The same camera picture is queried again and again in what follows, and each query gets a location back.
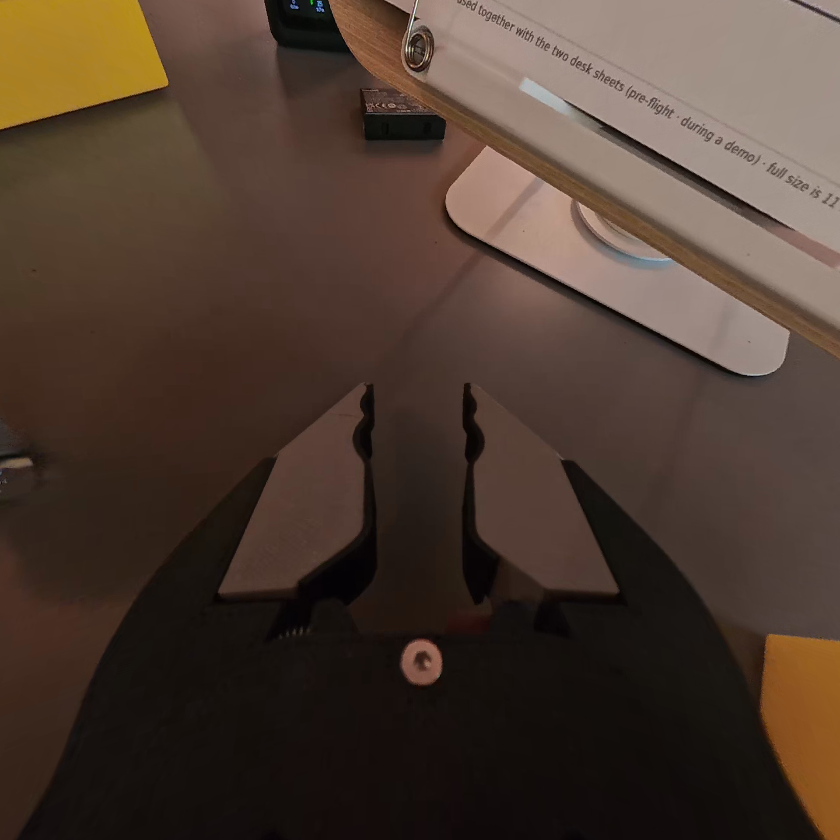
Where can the yellow storage bin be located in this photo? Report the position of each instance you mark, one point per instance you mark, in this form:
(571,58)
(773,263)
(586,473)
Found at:
(65,52)
(807,722)

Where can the black charging case with screen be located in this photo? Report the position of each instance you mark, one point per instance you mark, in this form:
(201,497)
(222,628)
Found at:
(305,26)

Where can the black camera battery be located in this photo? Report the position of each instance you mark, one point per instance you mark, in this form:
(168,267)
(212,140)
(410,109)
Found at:
(400,115)

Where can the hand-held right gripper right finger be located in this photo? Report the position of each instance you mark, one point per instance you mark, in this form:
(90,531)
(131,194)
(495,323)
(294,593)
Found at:
(531,518)

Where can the printed instruction sheet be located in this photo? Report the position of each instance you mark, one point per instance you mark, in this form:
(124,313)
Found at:
(656,65)

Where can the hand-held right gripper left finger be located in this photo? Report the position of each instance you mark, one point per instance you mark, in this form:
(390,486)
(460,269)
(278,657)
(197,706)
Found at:
(308,518)

